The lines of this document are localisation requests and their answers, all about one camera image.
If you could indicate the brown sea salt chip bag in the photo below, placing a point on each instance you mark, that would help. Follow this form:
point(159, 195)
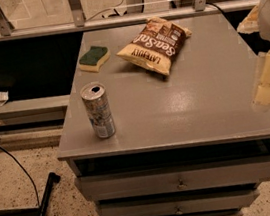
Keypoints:
point(156, 46)

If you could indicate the silver blue redbull can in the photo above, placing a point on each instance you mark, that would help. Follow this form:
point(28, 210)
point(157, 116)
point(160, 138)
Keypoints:
point(94, 98)

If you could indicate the grey drawer cabinet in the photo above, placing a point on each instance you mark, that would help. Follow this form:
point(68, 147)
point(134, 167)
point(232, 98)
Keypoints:
point(202, 113)

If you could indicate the green yellow sponge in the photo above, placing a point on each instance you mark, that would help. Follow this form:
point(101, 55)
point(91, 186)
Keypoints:
point(93, 59)

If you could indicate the top grey drawer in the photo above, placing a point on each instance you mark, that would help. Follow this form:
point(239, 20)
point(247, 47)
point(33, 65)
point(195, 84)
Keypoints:
point(175, 179)

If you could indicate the middle grey drawer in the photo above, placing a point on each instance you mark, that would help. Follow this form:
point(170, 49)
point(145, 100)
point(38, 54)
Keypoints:
point(182, 204)

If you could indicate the grey low ledge beam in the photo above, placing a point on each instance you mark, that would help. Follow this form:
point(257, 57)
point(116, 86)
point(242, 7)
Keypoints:
point(33, 110)

